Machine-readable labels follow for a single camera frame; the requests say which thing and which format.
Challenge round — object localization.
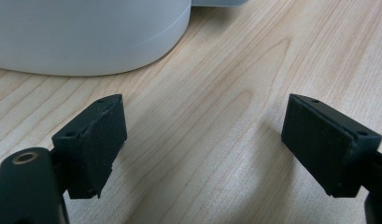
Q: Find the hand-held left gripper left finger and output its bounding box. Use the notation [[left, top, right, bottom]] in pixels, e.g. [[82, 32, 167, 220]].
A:
[[51, 93, 128, 200]]

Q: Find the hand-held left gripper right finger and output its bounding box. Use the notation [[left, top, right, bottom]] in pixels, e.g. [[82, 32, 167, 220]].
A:
[[280, 93, 382, 198]]

